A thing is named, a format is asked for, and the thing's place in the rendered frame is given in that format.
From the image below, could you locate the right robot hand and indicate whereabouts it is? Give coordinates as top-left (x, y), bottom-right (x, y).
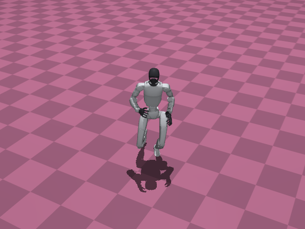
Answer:
top-left (139, 107), bottom-right (149, 118)

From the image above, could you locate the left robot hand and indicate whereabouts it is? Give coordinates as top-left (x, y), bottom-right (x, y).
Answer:
top-left (166, 111), bottom-right (172, 126)

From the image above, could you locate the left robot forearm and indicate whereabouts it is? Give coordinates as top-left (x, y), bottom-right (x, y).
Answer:
top-left (165, 97), bottom-right (175, 114)

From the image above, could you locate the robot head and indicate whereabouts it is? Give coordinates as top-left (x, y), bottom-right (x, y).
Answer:
top-left (148, 68), bottom-right (159, 86)

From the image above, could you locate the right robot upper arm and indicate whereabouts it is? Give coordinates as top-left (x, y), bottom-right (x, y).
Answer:
top-left (131, 83), bottom-right (144, 102)

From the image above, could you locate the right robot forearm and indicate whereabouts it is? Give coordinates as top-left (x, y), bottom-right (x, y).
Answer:
top-left (130, 98), bottom-right (140, 112)

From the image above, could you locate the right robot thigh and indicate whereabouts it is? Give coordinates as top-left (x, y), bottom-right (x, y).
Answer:
top-left (137, 114), bottom-right (148, 148)

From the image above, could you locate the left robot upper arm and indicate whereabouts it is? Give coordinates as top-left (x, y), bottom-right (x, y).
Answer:
top-left (162, 83), bottom-right (174, 102)

